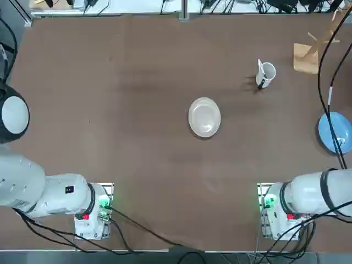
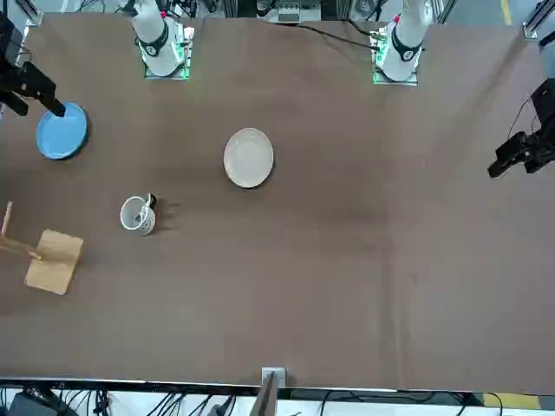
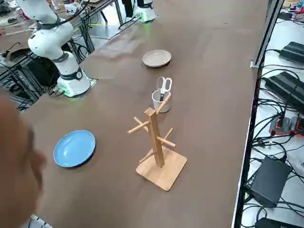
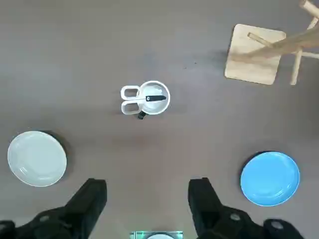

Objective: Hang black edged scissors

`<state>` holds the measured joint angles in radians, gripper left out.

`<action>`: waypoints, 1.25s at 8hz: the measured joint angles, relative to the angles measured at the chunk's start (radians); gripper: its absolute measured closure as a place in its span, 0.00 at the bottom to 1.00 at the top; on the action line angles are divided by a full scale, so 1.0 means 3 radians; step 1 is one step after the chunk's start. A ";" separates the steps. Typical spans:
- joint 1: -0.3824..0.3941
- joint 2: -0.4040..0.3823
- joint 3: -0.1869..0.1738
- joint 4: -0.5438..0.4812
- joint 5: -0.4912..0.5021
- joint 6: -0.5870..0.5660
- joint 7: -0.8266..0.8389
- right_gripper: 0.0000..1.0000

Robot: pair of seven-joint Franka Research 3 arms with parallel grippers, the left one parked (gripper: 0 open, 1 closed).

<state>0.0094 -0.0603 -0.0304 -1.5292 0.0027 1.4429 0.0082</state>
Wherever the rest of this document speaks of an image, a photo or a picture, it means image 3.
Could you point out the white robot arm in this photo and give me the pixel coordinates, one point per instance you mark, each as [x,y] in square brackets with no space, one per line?
[50,40]
[147,12]

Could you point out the white mug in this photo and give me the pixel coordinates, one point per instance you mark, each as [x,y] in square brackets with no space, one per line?
[166,107]

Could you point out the wooden peg rack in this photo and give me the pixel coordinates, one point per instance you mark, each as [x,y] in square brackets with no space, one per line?
[155,142]

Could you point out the beige plate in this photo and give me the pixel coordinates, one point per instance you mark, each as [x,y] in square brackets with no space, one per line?
[156,58]

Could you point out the blue plate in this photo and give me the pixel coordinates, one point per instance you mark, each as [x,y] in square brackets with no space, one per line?
[74,148]

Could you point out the orange black device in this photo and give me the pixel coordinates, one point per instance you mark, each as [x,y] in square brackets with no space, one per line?
[282,124]

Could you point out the black power supply box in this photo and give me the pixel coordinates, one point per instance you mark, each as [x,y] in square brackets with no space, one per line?
[268,180]

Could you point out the black power adapter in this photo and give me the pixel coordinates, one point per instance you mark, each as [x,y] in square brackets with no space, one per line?
[285,88]
[293,51]

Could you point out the person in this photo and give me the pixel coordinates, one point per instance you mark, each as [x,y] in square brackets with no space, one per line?
[14,154]

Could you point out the aluminium frame rail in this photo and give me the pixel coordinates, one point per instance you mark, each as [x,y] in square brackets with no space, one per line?
[266,38]

